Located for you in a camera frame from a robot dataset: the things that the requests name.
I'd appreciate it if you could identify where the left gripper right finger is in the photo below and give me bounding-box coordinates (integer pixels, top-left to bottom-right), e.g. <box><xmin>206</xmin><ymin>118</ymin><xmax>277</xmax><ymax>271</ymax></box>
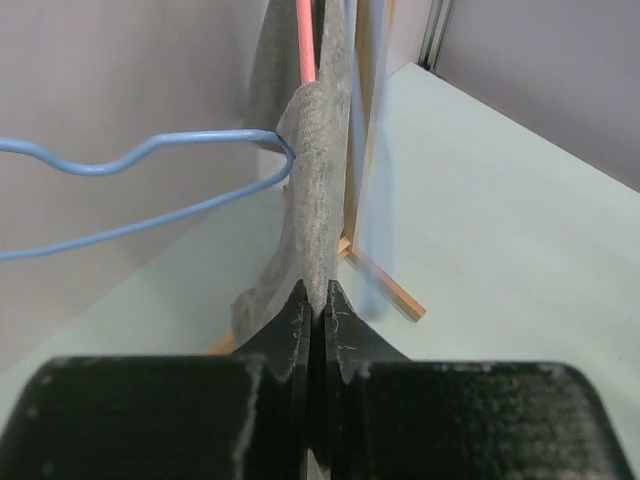
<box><xmin>324</xmin><ymin>282</ymin><xmax>633</xmax><ymax>479</ymax></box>

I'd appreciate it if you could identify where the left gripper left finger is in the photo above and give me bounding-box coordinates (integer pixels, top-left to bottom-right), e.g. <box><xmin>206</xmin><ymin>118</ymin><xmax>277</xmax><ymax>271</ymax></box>
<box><xmin>1</xmin><ymin>283</ymin><xmax>311</xmax><ymax>479</ymax></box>

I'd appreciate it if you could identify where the blue wire hanger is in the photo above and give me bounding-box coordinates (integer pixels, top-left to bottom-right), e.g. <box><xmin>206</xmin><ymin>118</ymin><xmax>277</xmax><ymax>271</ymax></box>
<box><xmin>0</xmin><ymin>128</ymin><xmax>297</xmax><ymax>265</ymax></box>
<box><xmin>351</xmin><ymin>1</ymin><xmax>395</xmax><ymax>321</ymax></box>

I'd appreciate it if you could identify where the grey t shirt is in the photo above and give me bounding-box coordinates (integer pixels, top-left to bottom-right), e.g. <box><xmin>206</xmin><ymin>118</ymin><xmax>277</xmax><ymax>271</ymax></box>
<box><xmin>228</xmin><ymin>0</ymin><xmax>354</xmax><ymax>351</ymax></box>

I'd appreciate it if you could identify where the pink wire hanger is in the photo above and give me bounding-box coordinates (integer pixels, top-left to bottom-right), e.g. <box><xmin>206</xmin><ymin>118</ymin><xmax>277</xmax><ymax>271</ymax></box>
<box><xmin>296</xmin><ymin>0</ymin><xmax>316</xmax><ymax>84</ymax></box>

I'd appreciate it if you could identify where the wooden clothes rack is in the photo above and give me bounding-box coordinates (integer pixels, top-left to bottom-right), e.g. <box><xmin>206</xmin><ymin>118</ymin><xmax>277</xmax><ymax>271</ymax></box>
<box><xmin>210</xmin><ymin>1</ymin><xmax>426</xmax><ymax>355</ymax></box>

